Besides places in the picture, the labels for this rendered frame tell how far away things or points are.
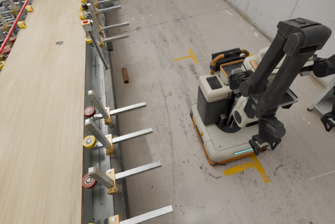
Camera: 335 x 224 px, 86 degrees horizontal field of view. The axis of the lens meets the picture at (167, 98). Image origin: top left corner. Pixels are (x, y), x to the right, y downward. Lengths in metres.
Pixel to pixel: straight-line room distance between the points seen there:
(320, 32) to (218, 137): 1.38
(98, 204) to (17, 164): 0.57
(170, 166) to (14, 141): 1.35
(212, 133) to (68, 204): 1.32
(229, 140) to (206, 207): 0.65
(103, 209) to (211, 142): 1.06
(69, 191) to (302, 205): 1.91
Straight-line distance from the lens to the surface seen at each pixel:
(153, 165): 1.19
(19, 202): 1.39
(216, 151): 1.82
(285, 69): 0.77
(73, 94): 1.63
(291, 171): 2.29
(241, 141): 1.91
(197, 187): 1.99
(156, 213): 1.14
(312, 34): 0.69
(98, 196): 1.47
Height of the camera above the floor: 1.95
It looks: 51 degrees down
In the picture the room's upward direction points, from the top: 8 degrees counter-clockwise
